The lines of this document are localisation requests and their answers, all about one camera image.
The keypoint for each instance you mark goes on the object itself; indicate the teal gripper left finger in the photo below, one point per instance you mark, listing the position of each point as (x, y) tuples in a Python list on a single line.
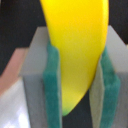
[(42, 82)]

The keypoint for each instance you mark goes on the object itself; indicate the yellow toy banana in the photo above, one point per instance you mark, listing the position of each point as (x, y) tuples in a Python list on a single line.
[(78, 29)]

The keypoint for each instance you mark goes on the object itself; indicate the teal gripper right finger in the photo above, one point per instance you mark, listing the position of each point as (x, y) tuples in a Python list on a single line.
[(108, 94)]

